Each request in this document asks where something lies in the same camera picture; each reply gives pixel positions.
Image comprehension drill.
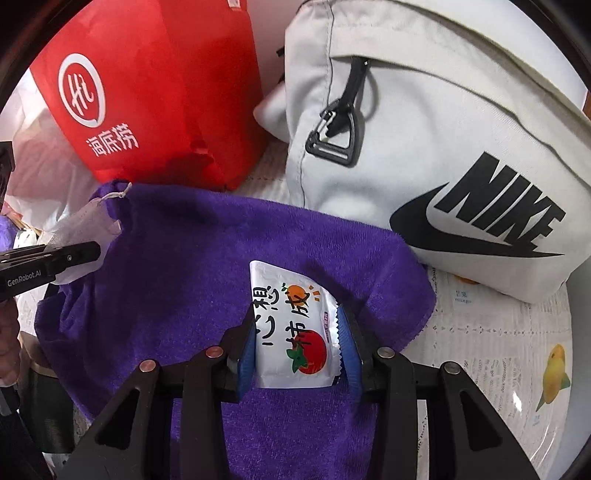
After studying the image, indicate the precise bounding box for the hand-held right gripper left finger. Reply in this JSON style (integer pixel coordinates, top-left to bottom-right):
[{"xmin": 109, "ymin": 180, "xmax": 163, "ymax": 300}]
[{"xmin": 58, "ymin": 302, "xmax": 259, "ymax": 480}]

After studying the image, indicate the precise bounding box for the light grey waist bag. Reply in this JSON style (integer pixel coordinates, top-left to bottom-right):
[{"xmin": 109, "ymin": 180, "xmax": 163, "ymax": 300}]
[{"xmin": 253, "ymin": 0, "xmax": 591, "ymax": 305}]

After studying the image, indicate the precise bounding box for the red paper bag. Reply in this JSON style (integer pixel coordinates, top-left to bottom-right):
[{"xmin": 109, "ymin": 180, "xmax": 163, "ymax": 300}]
[{"xmin": 30, "ymin": 0, "xmax": 266, "ymax": 192}]

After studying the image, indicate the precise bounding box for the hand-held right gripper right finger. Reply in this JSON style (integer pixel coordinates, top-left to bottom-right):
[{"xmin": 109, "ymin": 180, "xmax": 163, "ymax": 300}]
[{"xmin": 336, "ymin": 307, "xmax": 541, "ymax": 480}]

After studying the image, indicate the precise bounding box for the white tomato print snack packet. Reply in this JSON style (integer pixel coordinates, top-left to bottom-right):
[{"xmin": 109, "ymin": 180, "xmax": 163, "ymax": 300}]
[{"xmin": 249, "ymin": 261, "xmax": 345, "ymax": 391}]

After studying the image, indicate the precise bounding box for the purple towel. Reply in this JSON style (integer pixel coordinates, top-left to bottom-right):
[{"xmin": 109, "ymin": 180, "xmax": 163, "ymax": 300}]
[{"xmin": 34, "ymin": 181, "xmax": 437, "ymax": 480}]

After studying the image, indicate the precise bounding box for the white plastic bag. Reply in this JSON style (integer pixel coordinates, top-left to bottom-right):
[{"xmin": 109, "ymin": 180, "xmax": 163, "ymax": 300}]
[{"xmin": 0, "ymin": 78, "xmax": 102, "ymax": 232}]

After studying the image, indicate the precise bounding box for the person's left hand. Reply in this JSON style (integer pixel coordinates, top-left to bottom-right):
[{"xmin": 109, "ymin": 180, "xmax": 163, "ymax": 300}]
[{"xmin": 0, "ymin": 300, "xmax": 21, "ymax": 387}]

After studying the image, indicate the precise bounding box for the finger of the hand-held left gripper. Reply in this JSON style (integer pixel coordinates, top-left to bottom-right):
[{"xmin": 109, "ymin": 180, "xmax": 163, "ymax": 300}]
[{"xmin": 0, "ymin": 241, "xmax": 101, "ymax": 278}]

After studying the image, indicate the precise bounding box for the white face mask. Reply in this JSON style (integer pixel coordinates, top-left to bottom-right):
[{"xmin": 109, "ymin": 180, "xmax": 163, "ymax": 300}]
[{"xmin": 48, "ymin": 182, "xmax": 123, "ymax": 287}]

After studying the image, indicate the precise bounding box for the dark object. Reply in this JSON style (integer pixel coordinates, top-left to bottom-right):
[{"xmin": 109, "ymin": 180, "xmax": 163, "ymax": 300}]
[{"xmin": 18, "ymin": 362, "xmax": 77, "ymax": 455}]

